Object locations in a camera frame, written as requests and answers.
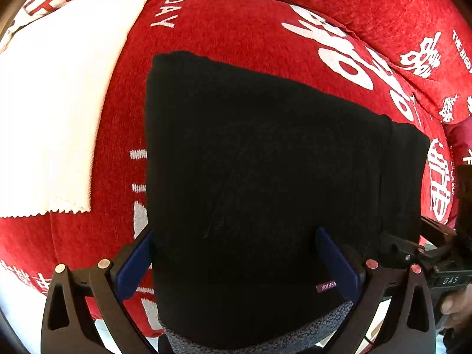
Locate dark red embroidered pillow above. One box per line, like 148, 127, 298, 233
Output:
444, 117, 472, 229

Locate grey blue folded garment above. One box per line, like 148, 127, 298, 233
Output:
158, 301, 354, 353

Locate black pants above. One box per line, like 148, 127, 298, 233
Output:
146, 51, 430, 348

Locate person's right hand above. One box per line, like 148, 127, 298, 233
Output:
441, 284, 472, 331

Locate white bed sheet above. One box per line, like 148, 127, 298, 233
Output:
1, 0, 147, 217

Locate red blanket white characters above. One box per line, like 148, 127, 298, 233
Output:
0, 0, 456, 340

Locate red plush pillow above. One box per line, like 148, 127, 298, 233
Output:
281, 0, 471, 125

